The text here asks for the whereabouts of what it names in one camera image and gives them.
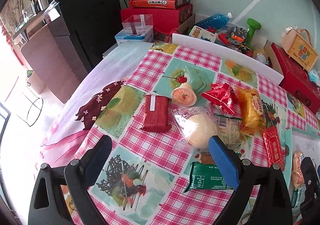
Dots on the orange barcode bread packet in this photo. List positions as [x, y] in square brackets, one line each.
[297, 178]

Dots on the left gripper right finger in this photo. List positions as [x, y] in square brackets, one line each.
[272, 205]

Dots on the black cabinet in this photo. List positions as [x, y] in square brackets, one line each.
[84, 30]

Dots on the large red gift box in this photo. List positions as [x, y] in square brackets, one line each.
[296, 80]

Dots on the green snack packet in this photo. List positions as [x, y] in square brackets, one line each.
[205, 177]

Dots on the stacked red orange boxes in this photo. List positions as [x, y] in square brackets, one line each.
[167, 15]

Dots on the checkered picture tablecloth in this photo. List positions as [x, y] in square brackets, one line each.
[144, 177]

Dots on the shiny red crinkled packet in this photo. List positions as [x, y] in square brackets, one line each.
[221, 96]

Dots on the yellow wooden sign box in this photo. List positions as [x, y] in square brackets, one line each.
[296, 43]

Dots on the green dumbbell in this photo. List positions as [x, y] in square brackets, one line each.
[253, 26]

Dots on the small clear bottle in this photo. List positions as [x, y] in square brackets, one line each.
[260, 55]

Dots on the round biscuit clear packet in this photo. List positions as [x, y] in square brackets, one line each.
[229, 131]

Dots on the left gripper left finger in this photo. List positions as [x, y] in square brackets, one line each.
[48, 205]

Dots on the clear plastic box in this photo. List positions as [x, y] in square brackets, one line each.
[138, 24]

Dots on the yellow card game box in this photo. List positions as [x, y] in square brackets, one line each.
[202, 34]

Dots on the blue white tissue box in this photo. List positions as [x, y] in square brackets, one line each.
[142, 35]

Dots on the yellow cake snack packet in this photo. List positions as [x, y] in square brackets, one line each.
[251, 110]

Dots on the toy pile in box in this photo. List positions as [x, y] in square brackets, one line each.
[234, 38]

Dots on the blue water bottle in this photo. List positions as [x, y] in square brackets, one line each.
[216, 21]

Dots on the pale blue wipes pack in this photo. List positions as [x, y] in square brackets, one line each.
[314, 77]

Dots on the red gold packet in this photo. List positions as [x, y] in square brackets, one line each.
[273, 147]

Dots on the dark red block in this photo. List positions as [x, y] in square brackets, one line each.
[156, 118]

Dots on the clear bag round bun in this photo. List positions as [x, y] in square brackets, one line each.
[196, 125]

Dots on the orange lid jelly cup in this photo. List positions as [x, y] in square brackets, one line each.
[184, 95]

